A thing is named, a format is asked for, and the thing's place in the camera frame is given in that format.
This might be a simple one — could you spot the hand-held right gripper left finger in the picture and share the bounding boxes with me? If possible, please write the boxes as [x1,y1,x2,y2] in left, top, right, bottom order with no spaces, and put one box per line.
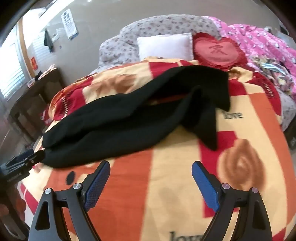
[28,160,111,241]

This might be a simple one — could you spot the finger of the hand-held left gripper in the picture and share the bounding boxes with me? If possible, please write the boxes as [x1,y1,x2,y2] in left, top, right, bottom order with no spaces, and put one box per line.
[18,149,45,168]

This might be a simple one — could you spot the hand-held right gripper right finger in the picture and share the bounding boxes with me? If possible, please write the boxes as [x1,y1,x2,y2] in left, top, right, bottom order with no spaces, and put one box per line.
[191,161,273,241]

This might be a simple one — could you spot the black pants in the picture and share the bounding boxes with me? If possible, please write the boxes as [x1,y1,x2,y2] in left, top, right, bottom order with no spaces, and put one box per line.
[42,65,231,168]

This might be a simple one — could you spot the orange red printed blanket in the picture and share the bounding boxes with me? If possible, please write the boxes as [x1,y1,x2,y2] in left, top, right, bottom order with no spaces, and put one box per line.
[17,58,293,241]

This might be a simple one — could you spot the dark wooden desk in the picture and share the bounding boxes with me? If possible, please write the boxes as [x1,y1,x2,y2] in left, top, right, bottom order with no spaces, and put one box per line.
[9,67,66,142]

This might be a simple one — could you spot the window with blinds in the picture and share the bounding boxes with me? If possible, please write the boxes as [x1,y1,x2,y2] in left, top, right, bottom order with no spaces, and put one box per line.
[0,23,26,100]

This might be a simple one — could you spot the dark hanging cloth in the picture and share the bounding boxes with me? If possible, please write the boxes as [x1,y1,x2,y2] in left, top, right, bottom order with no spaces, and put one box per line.
[44,29,54,54]

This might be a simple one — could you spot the red heart cushion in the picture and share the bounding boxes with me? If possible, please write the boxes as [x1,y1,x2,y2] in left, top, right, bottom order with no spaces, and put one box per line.
[192,32,248,71]

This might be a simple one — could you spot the colourful patterned cloth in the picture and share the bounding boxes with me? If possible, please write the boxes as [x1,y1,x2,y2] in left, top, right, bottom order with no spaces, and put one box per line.
[251,56,296,93]

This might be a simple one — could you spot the white pillow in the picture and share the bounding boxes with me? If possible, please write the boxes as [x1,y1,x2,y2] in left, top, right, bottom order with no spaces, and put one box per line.
[137,32,194,61]

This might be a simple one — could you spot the pink printed quilt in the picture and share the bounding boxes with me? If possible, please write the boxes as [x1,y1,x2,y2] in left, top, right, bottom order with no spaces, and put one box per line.
[201,16,296,84]

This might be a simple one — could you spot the eye chart wall poster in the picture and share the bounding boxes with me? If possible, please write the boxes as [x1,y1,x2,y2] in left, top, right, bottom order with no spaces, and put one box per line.
[61,10,79,40]

